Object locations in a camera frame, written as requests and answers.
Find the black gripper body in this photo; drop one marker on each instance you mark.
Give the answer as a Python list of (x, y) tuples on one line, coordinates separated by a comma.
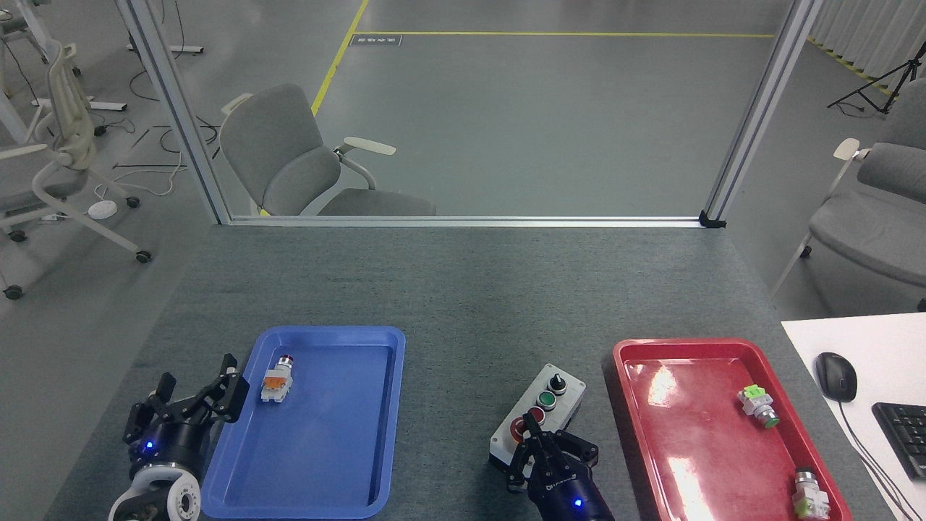
[(170, 445), (571, 496)]

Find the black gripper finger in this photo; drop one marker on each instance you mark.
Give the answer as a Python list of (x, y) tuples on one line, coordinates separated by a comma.
[(155, 412), (527, 452), (221, 398), (575, 449)]

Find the grey control box with buttons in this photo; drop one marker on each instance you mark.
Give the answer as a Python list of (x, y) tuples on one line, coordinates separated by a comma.
[(546, 412)]

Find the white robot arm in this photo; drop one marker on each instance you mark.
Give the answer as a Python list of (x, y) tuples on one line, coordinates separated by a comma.
[(155, 496)]

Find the red push button orange block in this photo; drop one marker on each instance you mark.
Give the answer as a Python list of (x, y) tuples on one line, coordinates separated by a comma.
[(277, 382)]

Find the blue plastic tray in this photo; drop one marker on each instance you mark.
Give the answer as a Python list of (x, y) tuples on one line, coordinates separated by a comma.
[(318, 434)]

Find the red plastic tray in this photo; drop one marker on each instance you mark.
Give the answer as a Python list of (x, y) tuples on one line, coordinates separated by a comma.
[(731, 449)]

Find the white round floor device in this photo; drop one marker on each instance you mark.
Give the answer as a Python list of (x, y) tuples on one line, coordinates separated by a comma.
[(103, 210)]

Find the grey chair with white armrests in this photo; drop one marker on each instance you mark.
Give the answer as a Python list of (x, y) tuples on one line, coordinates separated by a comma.
[(289, 159)]

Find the black computer mouse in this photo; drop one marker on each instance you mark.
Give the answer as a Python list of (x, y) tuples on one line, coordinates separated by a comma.
[(837, 376)]

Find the white mesh office chair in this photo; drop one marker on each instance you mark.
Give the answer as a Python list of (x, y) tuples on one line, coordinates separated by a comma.
[(65, 145)]

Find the white desk foot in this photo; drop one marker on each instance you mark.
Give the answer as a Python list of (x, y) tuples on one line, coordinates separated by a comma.
[(87, 105), (173, 49)]

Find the white desk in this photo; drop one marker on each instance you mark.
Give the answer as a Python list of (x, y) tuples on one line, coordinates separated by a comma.
[(882, 347)]

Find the black keyboard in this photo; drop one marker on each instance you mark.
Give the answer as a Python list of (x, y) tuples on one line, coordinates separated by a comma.
[(906, 434)]

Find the grey floor label plate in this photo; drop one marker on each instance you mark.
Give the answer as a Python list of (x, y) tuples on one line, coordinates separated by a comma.
[(375, 40)]

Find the black tripod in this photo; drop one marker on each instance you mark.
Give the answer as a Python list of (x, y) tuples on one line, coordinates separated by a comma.
[(891, 79)]

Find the green push button switch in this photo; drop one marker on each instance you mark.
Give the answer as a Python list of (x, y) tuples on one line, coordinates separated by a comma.
[(758, 405)]

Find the silver switch with green block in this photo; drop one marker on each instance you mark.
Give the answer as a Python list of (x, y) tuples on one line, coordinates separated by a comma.
[(810, 496)]

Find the silver aluminium rail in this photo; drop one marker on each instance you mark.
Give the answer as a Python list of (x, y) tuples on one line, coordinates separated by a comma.
[(463, 221)]

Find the black corner bracket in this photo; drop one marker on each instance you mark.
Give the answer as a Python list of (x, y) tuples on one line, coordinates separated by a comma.
[(712, 219)]

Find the silver aluminium post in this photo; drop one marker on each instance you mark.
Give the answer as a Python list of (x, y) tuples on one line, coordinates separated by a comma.
[(173, 108), (763, 108)]

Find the grey chair with white frame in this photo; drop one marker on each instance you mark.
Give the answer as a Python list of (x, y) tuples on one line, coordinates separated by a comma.
[(868, 224)]

